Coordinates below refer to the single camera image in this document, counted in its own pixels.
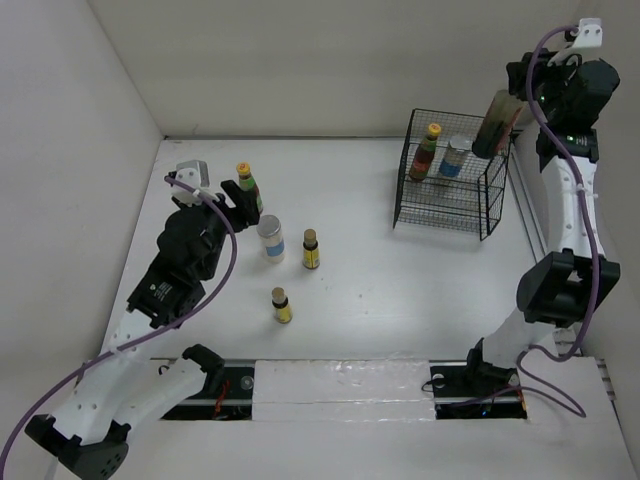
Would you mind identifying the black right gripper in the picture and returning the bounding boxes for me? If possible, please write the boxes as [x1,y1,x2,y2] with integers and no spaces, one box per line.
[506,46,580,123]

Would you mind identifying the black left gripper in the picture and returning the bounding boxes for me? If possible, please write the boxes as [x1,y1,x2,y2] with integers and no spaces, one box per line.
[179,181,257,280]

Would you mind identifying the green label chili sauce bottle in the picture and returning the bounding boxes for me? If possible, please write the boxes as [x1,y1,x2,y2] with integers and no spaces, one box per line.
[236,162,263,213]

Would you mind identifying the white spice jar blue label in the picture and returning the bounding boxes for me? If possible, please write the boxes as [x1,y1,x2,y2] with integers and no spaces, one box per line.
[256,214,285,263]

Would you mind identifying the tall dark soy sauce bottle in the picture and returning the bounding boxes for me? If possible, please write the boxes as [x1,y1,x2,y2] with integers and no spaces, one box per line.
[472,89,524,160]

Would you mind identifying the small yellow label bottle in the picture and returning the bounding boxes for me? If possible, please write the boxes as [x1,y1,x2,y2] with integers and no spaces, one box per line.
[302,229,320,270]

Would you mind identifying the white spice jar silver lid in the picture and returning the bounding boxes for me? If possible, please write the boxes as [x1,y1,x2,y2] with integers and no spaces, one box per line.
[438,135,472,178]

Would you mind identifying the small yellow bottle front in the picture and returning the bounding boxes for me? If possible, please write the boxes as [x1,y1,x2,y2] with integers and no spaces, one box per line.
[271,287,293,324]

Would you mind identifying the red label sauce bottle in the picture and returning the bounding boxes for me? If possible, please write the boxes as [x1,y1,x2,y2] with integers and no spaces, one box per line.
[409,123,442,182]

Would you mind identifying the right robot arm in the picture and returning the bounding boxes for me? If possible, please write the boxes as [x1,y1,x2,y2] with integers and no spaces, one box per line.
[460,49,620,396]

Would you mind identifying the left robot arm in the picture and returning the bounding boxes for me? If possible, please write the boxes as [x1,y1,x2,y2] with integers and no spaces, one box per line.
[24,173,260,479]

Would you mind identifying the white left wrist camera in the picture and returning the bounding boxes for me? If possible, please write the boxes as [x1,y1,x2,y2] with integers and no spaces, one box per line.
[167,159,210,207]

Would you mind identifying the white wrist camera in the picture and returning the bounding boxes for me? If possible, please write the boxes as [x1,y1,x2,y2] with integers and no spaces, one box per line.
[547,18,603,66]
[167,159,210,207]

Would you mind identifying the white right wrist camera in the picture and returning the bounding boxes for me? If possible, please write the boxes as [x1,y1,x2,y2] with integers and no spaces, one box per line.
[547,18,603,66]

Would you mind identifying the black wire basket rack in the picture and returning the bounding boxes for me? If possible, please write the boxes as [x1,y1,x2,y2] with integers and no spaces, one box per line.
[393,108,511,240]

